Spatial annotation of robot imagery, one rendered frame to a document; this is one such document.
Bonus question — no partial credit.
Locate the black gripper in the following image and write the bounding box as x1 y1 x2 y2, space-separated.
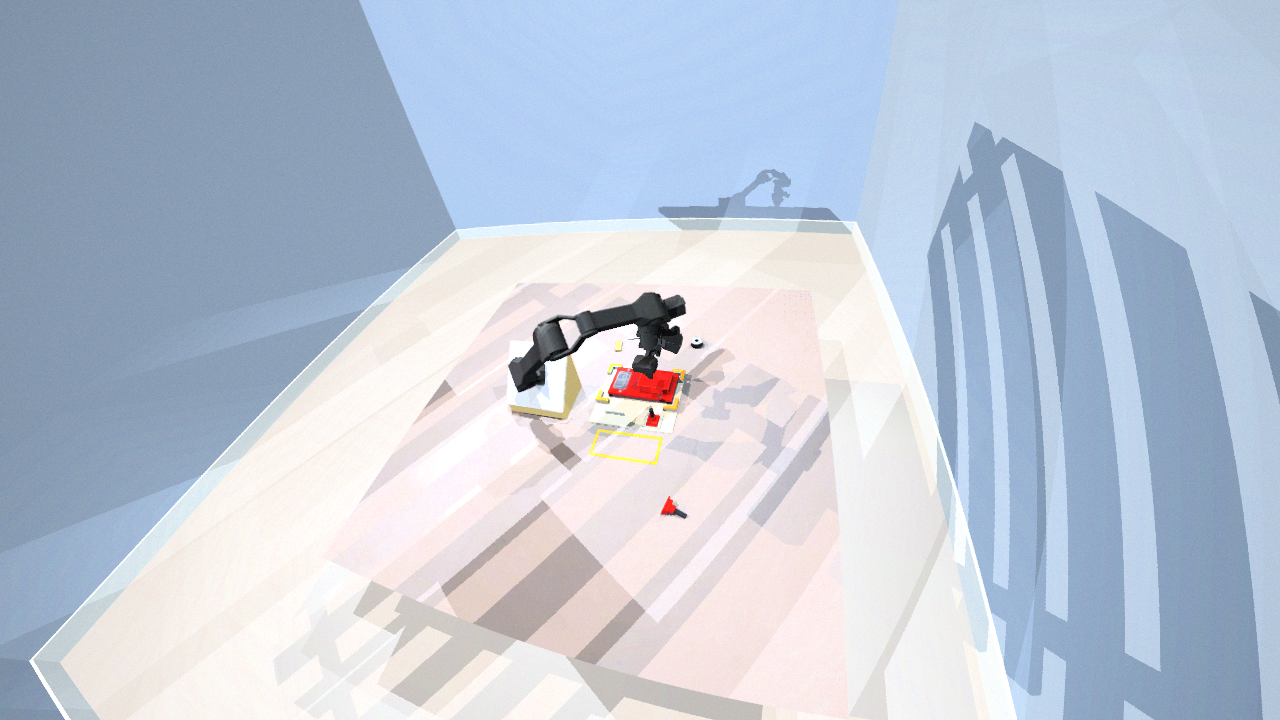
632 323 669 379

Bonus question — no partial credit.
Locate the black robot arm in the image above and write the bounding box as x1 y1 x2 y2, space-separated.
508 291 687 393

